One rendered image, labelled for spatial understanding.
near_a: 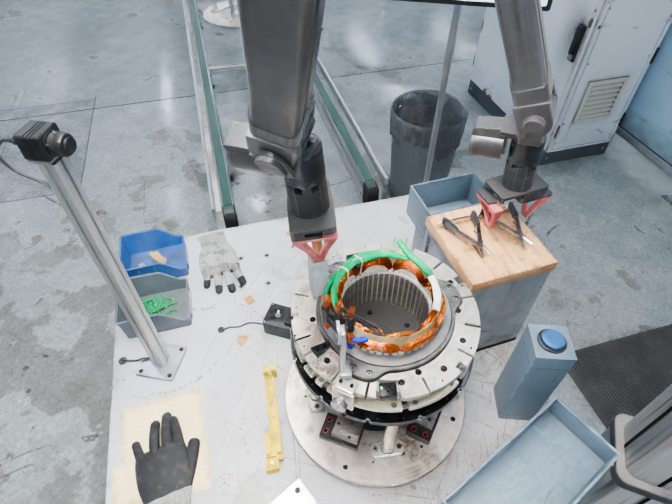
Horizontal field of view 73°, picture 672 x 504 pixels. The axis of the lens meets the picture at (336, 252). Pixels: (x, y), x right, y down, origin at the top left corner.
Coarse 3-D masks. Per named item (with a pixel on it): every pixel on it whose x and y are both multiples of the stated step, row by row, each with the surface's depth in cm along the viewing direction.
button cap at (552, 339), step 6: (546, 330) 81; (552, 330) 81; (546, 336) 80; (552, 336) 80; (558, 336) 80; (546, 342) 80; (552, 342) 79; (558, 342) 79; (564, 342) 80; (552, 348) 79; (558, 348) 79
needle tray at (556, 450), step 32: (544, 416) 72; (576, 416) 68; (512, 448) 69; (544, 448) 69; (576, 448) 69; (608, 448) 66; (480, 480) 66; (512, 480) 66; (544, 480) 66; (576, 480) 66
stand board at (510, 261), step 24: (432, 216) 98; (456, 216) 98; (504, 216) 98; (456, 240) 94; (504, 240) 94; (456, 264) 90; (480, 264) 89; (504, 264) 89; (528, 264) 89; (552, 264) 89; (480, 288) 87
